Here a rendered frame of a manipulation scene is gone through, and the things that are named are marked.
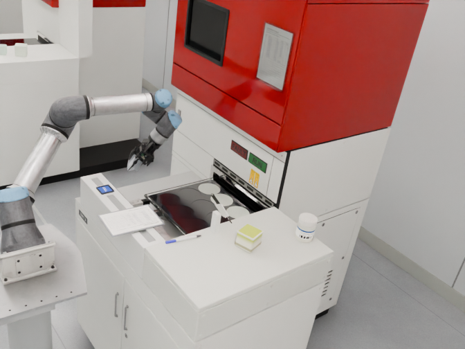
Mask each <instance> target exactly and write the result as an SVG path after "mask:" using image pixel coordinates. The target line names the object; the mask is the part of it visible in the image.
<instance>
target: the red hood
mask: <svg viewBox="0 0 465 349"><path fill-rule="evenodd" d="M429 1H430V0H178V4H177V13H176V29H175V38H174V54H173V63H172V79H171V84H172V85H173V86H175V87H176V88H177V89H180V90H181V91H182V92H184V93H186V94H187V95H189V96H190V97H192V98H194V99H195V100H196V101H198V102H200V103H201V104H202V105H204V106H206V107H207V108H208V109H210V110H212V111H213V112H215V113H216V114H218V115H220V116H221V117H222V118H224V119H226V120H227V121H229V122H230V123H232V124H233V125H235V126H236V127H238V128H239V129H241V130H243V131H244V132H245V133H247V134H249V135H251V136H252V137H253V138H255V139H257V140H258V141H259V142H261V143H263V144H265V145H266V146H267V147H269V148H271V149H272V150H274V151H275V152H277V153H279V152H285V151H288V150H293V149H297V148H300V147H305V146H309V145H314V144H317V143H323V142H326V141H331V140H335V139H338V138H343V137H347V136H352V135H355V134H361V133H364V132H370V131H373V130H376V129H381V128H385V127H390V126H391V125H392V121H393V118H394V115H395V112H396V108H397V105H398V103H399V98H400V96H401V92H402V90H403V86H404V83H405V79H406V76H407V74H408V70H409V68H410V63H411V61H412V56H413V54H414V50H415V48H416V45H417V41H418V38H419V34H420V32H421V28H422V26H423V21H424V19H425V16H426V12H427V9H428V6H429Z"/></svg>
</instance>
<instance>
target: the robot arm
mask: <svg viewBox="0 0 465 349"><path fill-rule="evenodd" d="M171 102H172V94H171V93H170V92H169V91H168V90H167V89H160V90H158V91H157V92H154V93H137V94H127V95H118V96H100V97H91V98H90V97H88V96H87V95H83V96H69V97H63V98H59V99H58V100H56V101H55V102H54V103H53V104H52V105H51V108H50V110H49V112H48V114H47V115H46V117H45V119H44V122H43V123H42V125H41V127H40V131H41V135H40V136H39V138H38V140H37V142H36V144H35V146H34V147H33V149H32V151H31V153H30V154H29V156H28V158H27V159H26V162H25V164H24V165H23V167H22V169H21V170H20V172H19V174H18V176H17V178H16V179H15V181H14V183H13V185H11V186H7V187H6V189H3V190H0V227H1V234H2V235H1V247H0V252H1V254H3V252H6V253H10V252H13V251H18V250H21V249H27V248H30V247H35V246H38V245H41V244H45V243H46V241H45V239H44V236H43V235H42V234H41V232H40V231H39V229H38V228H37V225H36V222H35V217H34V214H33V208H32V206H33V204H34V202H35V197H34V194H35V191H36V189H37V187H38V185H39V184H40V182H41V180H42V178H43V176H44V175H45V173H46V171H47V169H48V167H49V165H50V164H51V161H52V160H53V158H54V156H55V154H56V152H57V150H58V149H59V147H60V145H61V143H65V142H67V140H68V138H69V136H70V135H71V132H72V131H73V129H74V128H75V125H76V123H77V122H79V121H81V120H87V119H90V118H91V117H92V116H104V115H111V114H125V113H132V112H140V111H141V112H142V113H143V114H144V115H146V117H148V118H149V119H150V120H152V121H153V122H154V123H156V124H157V126H156V127H155V128H154V130H153V131H152V132H151V133H150V135H149V136H148V138H144V139H143V141H142V142H141V143H142V144H139V146H138V147H135V148H134V149H133V150H132V151H131V153H130V155H129V160H128V164H127V170H128V171H131V170H135V171H138V170H139V167H140V166H141V165H142V164H144V165H147V166H148V165H149V163H151V162H152V161H153V160H154V151H155V150H156V149H159V147H160V146H162V144H164V142H166V141H167V140H168V138H169V137H170V136H171V135H172V133H173V132H174V131H175V130H176V129H177V128H178V126H179V125H180V124H181V123H182V118H181V117H180V116H179V115H178V114H177V113H176V112H175V111H173V110H170V111H169V112H167V111H165V109H166V108H167V107H169V106H170V104H171ZM136 159H137V162H135V163H134V161H135V160H136ZM133 163H134V164H133Z"/></svg>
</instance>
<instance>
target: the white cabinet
mask: <svg viewBox="0 0 465 349"><path fill-rule="evenodd" d="M75 229H76V246H77V247H78V249H79V250H80V253H81V254H82V262H83V267H84V276H85V281H86V290H87V295H84V296H81V297H77V321H78V323H79V324H80V325H81V327H82V329H83V330H84V332H85V334H86V335H87V336H88V338H89V340H90V342H91V343H92V344H93V347H94V348H95V349H306V348H307V344H308V341H309V337H310V334H311V330H312V327H313V322H314V320H315V317H316V312H317V310H318V306H319V303H320V299H321V296H322V291H323V289H324V286H325V281H323V282H321V283H319V284H317V285H314V286H313V287H310V288H308V289H306V290H304V291H302V292H300V293H298V294H296V295H294V296H291V297H289V298H287V299H285V300H283V301H280V302H279V303H276V304H274V305H272V306H270V307H268V308H266V309H264V310H262V311H260V312H257V313H255V314H253V315H251V316H249V317H247V318H245V319H242V320H240V321H238V322H236V323H233V324H232V325H229V326H228V327H226V328H224V329H221V330H219V331H217V332H215V333H213V334H210V335H208V336H206V337H204V338H202V339H200V340H198V341H194V340H193V339H192V338H191V337H190V335H189V334H188V333H187V332H186V331H185V330H184V329H183V327H182V326H181V325H180V323H179V322H178V321H177V320H176V319H175V318H174V316H173V315H172V314H171V313H170V311H169V310H168V309H167V308H166V306H164V304H163V303H162V302H161V301H160V299H159V298H158V297H157V295H155V293H154V292H153V291H152V290H151V289H150V287H149V286H148V285H147V283H146V282H145V281H144V280H143V279H142V280H141V279H140V277H139V276H138V274H137V273H136V272H135V271H134V270H133V269H132V268H131V266H130V265H129V264H128V262H127V261H126V260H125V259H124V258H123V257H122V256H121V254H120V253H119V252H118V250H117V249H116V248H115V246H114V245H112V243H111V242H110V241H109V240H108V238H107V237H106V236H105V234H104V233H103V232H102V231H101V230H100V229H99V228H98V226H97V225H96V224H95V222H94V221H93V220H92V219H91V218H90V217H89V215H88V214H87V213H86V211H85V210H84V209H83V208H82V207H81V205H79V203H78V202H77V201H76V200H75Z"/></svg>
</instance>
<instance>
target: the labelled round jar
mask: <svg viewBox="0 0 465 349"><path fill-rule="evenodd" d="M317 221H318V218H317V217H316V216H315V215H313V214H311V213H302V214H300V216H299V220H298V225H297V228H296V232H295V238H296V239H297V240H299V241H300V242H304V243H308V242H311V241H312V240H313V236H314V233H315V229H316V224H317Z"/></svg>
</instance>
